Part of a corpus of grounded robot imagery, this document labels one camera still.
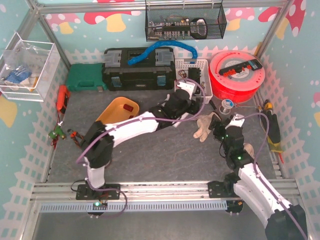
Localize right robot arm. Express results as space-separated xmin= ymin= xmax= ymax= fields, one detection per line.
xmin=207 ymin=113 xmax=308 ymax=240

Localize black wire mesh basket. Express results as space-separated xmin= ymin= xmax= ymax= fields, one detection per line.
xmin=144 ymin=3 xmax=227 ymax=42

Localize red filament spool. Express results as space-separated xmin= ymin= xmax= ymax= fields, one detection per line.
xmin=208 ymin=50 xmax=266 ymax=104

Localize black power strip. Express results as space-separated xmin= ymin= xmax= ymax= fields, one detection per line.
xmin=218 ymin=59 xmax=263 ymax=77

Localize clear acrylic box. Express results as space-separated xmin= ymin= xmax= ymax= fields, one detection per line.
xmin=0 ymin=32 xmax=61 ymax=102

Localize blue white glove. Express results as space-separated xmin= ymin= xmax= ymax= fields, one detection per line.
xmin=4 ymin=66 xmax=32 ymax=87

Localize beige work glove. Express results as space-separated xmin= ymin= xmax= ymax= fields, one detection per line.
xmin=193 ymin=111 xmax=222 ymax=143

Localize orange plastic tray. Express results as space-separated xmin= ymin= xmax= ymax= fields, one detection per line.
xmin=96 ymin=96 xmax=140 ymax=125

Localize small solder wire spool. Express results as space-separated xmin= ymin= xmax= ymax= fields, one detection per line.
xmin=219 ymin=99 xmax=234 ymax=115

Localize blue corrugated hose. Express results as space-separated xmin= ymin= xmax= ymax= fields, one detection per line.
xmin=127 ymin=41 xmax=198 ymax=66

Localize black tool box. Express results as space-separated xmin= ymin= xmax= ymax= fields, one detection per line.
xmin=101 ymin=46 xmax=176 ymax=91

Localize orange handled pliers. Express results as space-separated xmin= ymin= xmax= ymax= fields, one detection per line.
xmin=67 ymin=128 xmax=84 ymax=148

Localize red large spring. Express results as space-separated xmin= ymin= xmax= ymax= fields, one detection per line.
xmin=123 ymin=104 xmax=134 ymax=112

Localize green tool case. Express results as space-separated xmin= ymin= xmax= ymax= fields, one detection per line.
xmin=65 ymin=63 xmax=108 ymax=92

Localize orange black meter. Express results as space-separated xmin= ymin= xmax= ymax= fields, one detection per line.
xmin=56 ymin=85 xmax=71 ymax=114

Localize white plastic basket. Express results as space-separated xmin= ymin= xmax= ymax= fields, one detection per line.
xmin=175 ymin=58 xmax=213 ymax=104

